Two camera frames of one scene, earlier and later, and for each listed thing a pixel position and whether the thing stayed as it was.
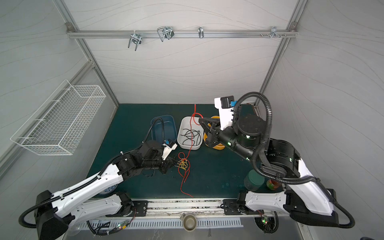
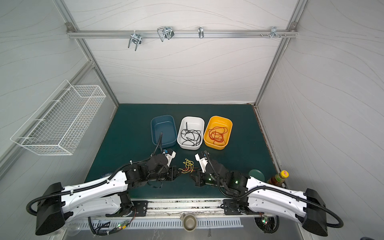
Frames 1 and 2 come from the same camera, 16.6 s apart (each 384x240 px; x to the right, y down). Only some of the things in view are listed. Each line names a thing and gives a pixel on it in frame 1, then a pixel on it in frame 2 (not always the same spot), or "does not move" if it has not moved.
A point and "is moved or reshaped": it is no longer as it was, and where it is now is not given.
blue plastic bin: x=170 y=131 does not move
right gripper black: x=214 y=133 to x=198 y=177
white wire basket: x=61 y=122 does not move
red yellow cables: x=182 y=163 is moved or reshaped
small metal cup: x=189 y=222 does not move
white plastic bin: x=185 y=140 does not move
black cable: x=191 y=134 does not move
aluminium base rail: x=206 y=207 does not move
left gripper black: x=168 y=163 to x=172 y=176
